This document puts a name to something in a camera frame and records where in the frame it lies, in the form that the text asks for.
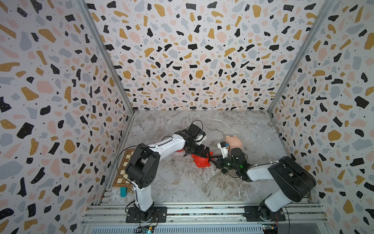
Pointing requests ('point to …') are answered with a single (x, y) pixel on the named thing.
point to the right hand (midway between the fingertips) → (210, 159)
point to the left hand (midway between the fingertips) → (205, 153)
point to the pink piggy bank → (234, 142)
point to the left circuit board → (144, 229)
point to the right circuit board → (268, 228)
